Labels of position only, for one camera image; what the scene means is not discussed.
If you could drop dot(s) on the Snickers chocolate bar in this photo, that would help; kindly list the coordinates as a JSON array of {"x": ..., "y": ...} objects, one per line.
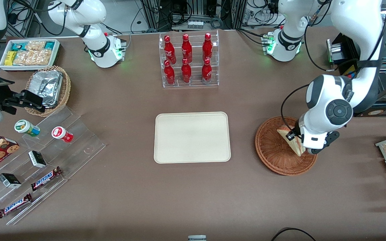
[
  {"x": 14, "y": 206},
  {"x": 45, "y": 178}
]

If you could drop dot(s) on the white plastic snack bin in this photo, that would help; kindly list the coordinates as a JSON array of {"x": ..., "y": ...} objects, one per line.
[{"x": 28, "y": 68}]

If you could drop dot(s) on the green lid yogurt cup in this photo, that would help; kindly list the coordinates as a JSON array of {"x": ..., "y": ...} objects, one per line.
[{"x": 23, "y": 126}]

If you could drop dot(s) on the clear acrylic stepped display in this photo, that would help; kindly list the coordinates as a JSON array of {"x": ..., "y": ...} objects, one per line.
[{"x": 79, "y": 147}]

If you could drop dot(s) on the large clear peanut snack bag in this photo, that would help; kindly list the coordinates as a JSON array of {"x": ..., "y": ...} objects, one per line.
[{"x": 34, "y": 58}]

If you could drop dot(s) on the aluminium foil container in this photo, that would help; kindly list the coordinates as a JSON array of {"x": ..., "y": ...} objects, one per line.
[{"x": 47, "y": 85}]

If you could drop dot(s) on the yellow snack packet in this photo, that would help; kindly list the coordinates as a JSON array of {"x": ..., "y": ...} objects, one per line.
[{"x": 10, "y": 58}]

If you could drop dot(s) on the triangular sandwich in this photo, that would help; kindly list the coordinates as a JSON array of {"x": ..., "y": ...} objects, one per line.
[{"x": 295, "y": 147}]

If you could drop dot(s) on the clear acrylic bottle rack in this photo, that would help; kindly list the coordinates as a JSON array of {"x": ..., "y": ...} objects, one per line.
[{"x": 189, "y": 85}]

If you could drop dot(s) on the white power strip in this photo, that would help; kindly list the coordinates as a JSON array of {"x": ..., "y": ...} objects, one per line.
[{"x": 195, "y": 24}]

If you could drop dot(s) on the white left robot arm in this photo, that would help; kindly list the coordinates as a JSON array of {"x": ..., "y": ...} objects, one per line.
[{"x": 357, "y": 33}]

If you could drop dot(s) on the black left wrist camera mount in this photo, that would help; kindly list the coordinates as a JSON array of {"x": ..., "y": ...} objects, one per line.
[{"x": 332, "y": 139}]

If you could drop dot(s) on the light wicker basket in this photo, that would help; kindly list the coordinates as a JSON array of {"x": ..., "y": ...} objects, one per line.
[{"x": 66, "y": 88}]

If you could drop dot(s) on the small clear peanut snack bag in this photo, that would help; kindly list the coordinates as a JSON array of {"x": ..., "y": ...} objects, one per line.
[{"x": 35, "y": 46}]

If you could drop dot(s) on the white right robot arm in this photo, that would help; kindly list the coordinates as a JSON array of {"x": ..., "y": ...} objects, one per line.
[{"x": 97, "y": 50}]

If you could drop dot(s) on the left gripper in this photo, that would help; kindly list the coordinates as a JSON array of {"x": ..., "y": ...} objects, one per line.
[{"x": 295, "y": 133}]

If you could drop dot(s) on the small grey device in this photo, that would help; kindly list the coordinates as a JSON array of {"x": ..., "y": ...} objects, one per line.
[{"x": 197, "y": 238}]

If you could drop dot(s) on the brown wicker basket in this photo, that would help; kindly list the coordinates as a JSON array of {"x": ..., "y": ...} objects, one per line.
[{"x": 273, "y": 150}]

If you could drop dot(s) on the red soda bottle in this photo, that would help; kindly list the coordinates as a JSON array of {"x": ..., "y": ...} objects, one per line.
[
  {"x": 169, "y": 50},
  {"x": 186, "y": 49},
  {"x": 186, "y": 73},
  {"x": 169, "y": 74},
  {"x": 207, "y": 47},
  {"x": 206, "y": 72}
]

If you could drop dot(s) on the teal snack packet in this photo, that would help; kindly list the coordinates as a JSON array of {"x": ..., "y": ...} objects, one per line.
[
  {"x": 49, "y": 45},
  {"x": 17, "y": 46}
]

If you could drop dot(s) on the red lid yogurt cup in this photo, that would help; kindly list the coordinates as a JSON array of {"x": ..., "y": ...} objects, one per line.
[{"x": 60, "y": 133}]

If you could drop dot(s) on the small black carton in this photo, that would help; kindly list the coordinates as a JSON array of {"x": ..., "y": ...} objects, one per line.
[
  {"x": 9, "y": 180},
  {"x": 37, "y": 159}
]

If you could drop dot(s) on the cream rectangular tray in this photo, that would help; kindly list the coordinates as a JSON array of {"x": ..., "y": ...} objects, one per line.
[{"x": 192, "y": 137}]

